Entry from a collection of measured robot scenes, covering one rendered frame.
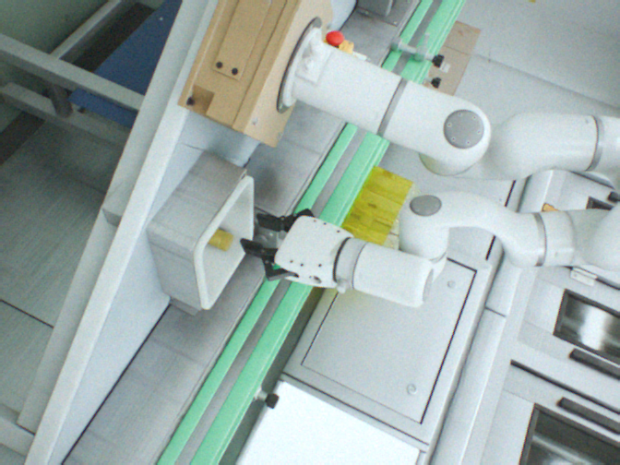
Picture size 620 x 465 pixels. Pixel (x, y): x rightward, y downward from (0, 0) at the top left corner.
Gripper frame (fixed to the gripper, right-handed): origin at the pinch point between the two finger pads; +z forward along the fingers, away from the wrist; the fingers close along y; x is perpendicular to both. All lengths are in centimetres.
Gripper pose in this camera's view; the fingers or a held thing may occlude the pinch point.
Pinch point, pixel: (259, 234)
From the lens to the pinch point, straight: 96.4
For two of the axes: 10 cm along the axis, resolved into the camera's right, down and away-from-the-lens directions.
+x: -1.6, -6.0, -7.8
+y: 4.3, -7.6, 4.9
